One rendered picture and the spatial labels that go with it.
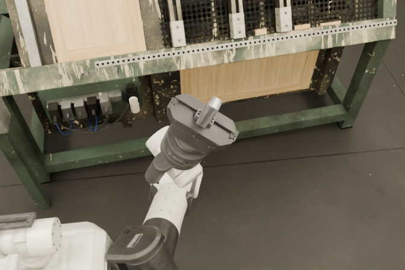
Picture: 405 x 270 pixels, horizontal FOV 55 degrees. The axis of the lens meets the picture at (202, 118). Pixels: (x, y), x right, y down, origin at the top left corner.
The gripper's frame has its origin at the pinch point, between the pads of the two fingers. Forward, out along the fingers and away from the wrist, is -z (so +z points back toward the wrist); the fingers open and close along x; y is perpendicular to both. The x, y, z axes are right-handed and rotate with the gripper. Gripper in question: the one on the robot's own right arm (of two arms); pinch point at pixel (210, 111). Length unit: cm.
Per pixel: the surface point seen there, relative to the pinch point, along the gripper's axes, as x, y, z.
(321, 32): -39, 135, 90
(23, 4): 92, 63, 106
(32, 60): 78, 49, 122
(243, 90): -24, 124, 155
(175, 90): 15, 99, 159
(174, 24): 29, 94, 99
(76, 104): 50, 43, 128
